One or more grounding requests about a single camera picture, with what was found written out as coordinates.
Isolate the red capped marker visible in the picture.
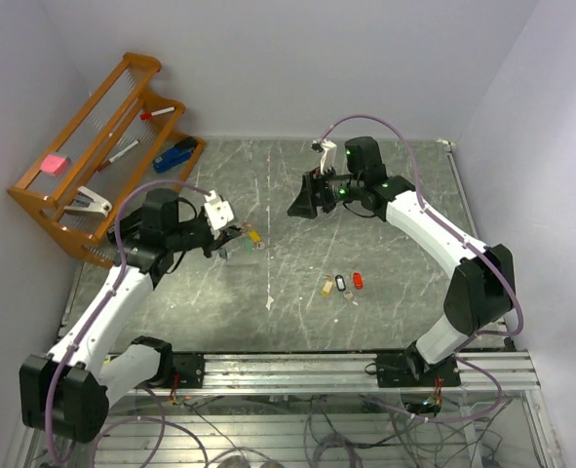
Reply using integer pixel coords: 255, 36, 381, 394
140, 106, 175, 121

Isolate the black key tag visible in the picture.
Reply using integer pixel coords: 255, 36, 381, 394
334, 275, 347, 292

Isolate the white marker pen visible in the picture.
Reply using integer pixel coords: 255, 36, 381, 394
96, 139, 139, 172

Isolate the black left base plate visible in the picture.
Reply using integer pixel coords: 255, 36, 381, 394
172, 352, 206, 389

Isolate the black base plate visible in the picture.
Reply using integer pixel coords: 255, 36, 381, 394
365, 350, 461, 388
172, 352, 206, 389

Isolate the bare metal key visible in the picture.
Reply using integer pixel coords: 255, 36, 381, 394
343, 291, 359, 306

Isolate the yellow handled chain keyring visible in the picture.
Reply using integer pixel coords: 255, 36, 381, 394
217, 222, 250, 261

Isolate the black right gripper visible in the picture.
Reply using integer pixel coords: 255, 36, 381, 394
288, 163, 364, 218

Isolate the red key tag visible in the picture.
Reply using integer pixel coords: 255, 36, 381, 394
352, 272, 365, 290

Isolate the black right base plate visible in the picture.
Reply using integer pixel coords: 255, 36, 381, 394
365, 350, 461, 388

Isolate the aluminium mounting rail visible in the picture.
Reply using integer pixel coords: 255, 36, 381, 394
25, 352, 542, 394

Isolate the pink eraser block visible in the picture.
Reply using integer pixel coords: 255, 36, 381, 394
39, 152, 71, 177

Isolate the wooden tiered rack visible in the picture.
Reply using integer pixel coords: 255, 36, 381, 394
7, 52, 187, 268

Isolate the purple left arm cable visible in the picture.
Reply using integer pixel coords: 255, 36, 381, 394
43, 178, 215, 468

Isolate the white binder clip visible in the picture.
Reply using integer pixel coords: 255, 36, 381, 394
63, 186, 112, 217

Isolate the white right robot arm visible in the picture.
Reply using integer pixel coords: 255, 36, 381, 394
288, 136, 515, 386

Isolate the yellow key tag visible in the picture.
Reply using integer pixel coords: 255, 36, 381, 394
322, 276, 335, 296

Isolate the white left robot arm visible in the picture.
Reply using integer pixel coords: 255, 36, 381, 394
19, 184, 242, 444

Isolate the blue stapler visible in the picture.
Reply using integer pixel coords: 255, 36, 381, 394
152, 136, 198, 174

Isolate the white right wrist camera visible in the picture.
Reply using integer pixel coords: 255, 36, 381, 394
311, 139, 337, 175

